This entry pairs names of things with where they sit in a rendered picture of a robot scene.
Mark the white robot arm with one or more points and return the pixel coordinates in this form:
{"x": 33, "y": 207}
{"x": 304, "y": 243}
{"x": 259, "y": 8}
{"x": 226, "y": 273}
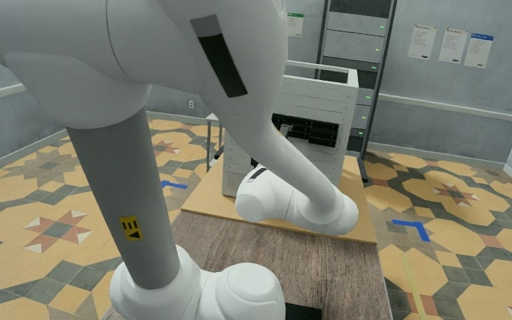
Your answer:
{"x": 91, "y": 65}

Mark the tan wooden board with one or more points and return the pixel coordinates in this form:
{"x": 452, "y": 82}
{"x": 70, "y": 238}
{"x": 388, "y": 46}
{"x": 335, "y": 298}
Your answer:
{"x": 207, "y": 199}

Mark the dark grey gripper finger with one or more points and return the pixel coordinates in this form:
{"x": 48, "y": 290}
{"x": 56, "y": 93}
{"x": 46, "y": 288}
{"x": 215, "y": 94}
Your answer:
{"x": 285, "y": 130}

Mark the white server rack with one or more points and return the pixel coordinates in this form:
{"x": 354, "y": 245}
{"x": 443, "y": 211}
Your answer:
{"x": 310, "y": 99}

